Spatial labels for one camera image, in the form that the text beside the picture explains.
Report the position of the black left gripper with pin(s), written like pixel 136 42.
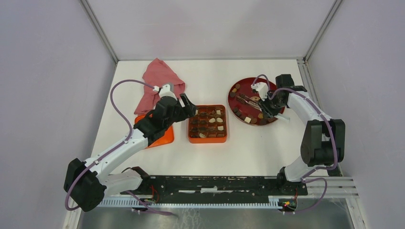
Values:
pixel 188 111

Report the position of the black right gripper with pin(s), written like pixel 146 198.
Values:
pixel 269 112

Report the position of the orange chocolate box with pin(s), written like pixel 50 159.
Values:
pixel 200 124

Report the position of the silver white-handled tongs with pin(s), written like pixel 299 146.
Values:
pixel 249 111

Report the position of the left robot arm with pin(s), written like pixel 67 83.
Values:
pixel 88 182

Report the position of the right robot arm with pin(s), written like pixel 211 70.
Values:
pixel 323 142

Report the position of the white block chocolate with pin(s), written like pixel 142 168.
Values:
pixel 247 119

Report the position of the red round plate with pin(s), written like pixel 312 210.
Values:
pixel 242 86

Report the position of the orange box lid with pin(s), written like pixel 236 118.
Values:
pixel 155 133

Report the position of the pink cloth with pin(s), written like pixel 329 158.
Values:
pixel 157 73

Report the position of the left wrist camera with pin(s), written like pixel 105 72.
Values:
pixel 166 90

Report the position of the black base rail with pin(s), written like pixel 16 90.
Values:
pixel 217 190

